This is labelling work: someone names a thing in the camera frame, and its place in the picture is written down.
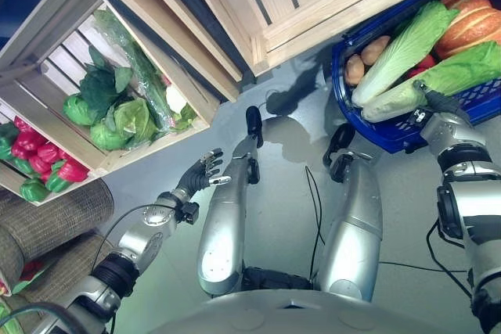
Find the long green vegetable in wrap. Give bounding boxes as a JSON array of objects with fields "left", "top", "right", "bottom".
[{"left": 92, "top": 9, "right": 178, "bottom": 132}]

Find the black floor cable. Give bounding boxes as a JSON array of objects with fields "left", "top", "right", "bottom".
[{"left": 304, "top": 165, "right": 326, "bottom": 277}]

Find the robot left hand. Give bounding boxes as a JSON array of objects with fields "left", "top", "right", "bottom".
[{"left": 176, "top": 148, "right": 233, "bottom": 199}]

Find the robot left leg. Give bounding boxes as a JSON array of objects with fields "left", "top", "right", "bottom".
[{"left": 196, "top": 106, "right": 264, "bottom": 296}]

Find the robot silver torso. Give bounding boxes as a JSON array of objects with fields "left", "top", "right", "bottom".
[{"left": 147, "top": 289, "right": 487, "bottom": 334}]

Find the blue plastic basket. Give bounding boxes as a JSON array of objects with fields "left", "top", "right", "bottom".
[{"left": 331, "top": 0, "right": 501, "bottom": 154}]

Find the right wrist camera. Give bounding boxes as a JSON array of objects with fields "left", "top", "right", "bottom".
[{"left": 412, "top": 108, "right": 432, "bottom": 127}]

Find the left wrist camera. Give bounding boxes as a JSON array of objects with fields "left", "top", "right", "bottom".
[{"left": 181, "top": 202, "right": 200, "bottom": 224}]

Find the dark green leafy vegetable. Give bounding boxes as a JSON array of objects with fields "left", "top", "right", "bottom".
[{"left": 79, "top": 45, "right": 135, "bottom": 117}]

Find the white cauliflower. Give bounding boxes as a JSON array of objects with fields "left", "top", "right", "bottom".
[{"left": 165, "top": 82, "right": 189, "bottom": 115}]

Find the wooden crate with greens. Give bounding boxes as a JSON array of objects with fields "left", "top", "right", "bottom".
[{"left": 0, "top": 0, "right": 221, "bottom": 174}]

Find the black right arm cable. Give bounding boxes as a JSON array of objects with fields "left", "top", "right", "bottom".
[{"left": 378, "top": 221, "right": 475, "bottom": 300}]

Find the robot right leg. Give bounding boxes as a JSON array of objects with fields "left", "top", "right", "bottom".
[{"left": 315, "top": 124, "right": 384, "bottom": 304}]

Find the red fruit in woven basket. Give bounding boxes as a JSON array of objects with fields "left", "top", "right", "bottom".
[{"left": 19, "top": 258, "right": 45, "bottom": 282}]

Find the large slatted wooden crate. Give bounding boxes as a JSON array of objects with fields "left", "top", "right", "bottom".
[
  {"left": 75, "top": 0, "right": 244, "bottom": 103},
  {"left": 175, "top": 0, "right": 485, "bottom": 77}
]

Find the tan potato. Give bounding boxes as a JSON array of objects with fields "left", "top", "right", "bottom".
[
  {"left": 344, "top": 54, "right": 367, "bottom": 86},
  {"left": 360, "top": 34, "right": 393, "bottom": 66}
]

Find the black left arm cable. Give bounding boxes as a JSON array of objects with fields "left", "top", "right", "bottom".
[{"left": 90, "top": 203, "right": 174, "bottom": 273}]

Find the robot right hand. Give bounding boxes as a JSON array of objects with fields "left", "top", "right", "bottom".
[{"left": 413, "top": 80, "right": 469, "bottom": 117}]

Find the small round green cabbage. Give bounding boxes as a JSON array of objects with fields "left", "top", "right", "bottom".
[{"left": 63, "top": 92, "right": 98, "bottom": 127}]

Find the green bell pepper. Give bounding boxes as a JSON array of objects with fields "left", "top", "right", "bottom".
[
  {"left": 0, "top": 122, "right": 20, "bottom": 162},
  {"left": 19, "top": 178, "right": 52, "bottom": 202},
  {"left": 44, "top": 171, "right": 72, "bottom": 194},
  {"left": 13, "top": 157, "right": 34, "bottom": 175}
]

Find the woven brown basket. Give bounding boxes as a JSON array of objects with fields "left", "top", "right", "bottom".
[
  {"left": 0, "top": 228, "right": 118, "bottom": 311},
  {"left": 0, "top": 178, "right": 115, "bottom": 261}
]

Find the orange pumpkin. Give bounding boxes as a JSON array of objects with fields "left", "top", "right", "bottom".
[{"left": 433, "top": 0, "right": 501, "bottom": 61}]

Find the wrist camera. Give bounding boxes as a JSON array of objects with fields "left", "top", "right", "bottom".
[
  {"left": 181, "top": 202, "right": 200, "bottom": 224},
  {"left": 412, "top": 108, "right": 432, "bottom": 127}
]

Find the napa cabbage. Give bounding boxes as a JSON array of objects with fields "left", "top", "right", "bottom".
[
  {"left": 351, "top": 0, "right": 461, "bottom": 108},
  {"left": 361, "top": 41, "right": 501, "bottom": 124}
]

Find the robot leg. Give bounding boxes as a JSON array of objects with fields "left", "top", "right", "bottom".
[
  {"left": 196, "top": 106, "right": 264, "bottom": 296},
  {"left": 315, "top": 124, "right": 384, "bottom": 304}
]

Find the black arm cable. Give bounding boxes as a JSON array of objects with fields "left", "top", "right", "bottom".
[
  {"left": 378, "top": 221, "right": 475, "bottom": 300},
  {"left": 90, "top": 203, "right": 174, "bottom": 273}
]

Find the red bell pepper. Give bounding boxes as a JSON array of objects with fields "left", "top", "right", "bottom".
[
  {"left": 57, "top": 160, "right": 91, "bottom": 184},
  {"left": 11, "top": 130, "right": 46, "bottom": 160},
  {"left": 36, "top": 142, "right": 60, "bottom": 163},
  {"left": 28, "top": 154, "right": 52, "bottom": 174},
  {"left": 405, "top": 53, "right": 438, "bottom": 79},
  {"left": 13, "top": 116, "right": 33, "bottom": 134}
]

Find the wooden crate with peppers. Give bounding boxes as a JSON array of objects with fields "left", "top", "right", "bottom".
[{"left": 0, "top": 102, "right": 107, "bottom": 207}]

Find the large light green cabbage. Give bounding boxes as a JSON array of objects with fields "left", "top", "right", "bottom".
[{"left": 90, "top": 99, "right": 158, "bottom": 152}]

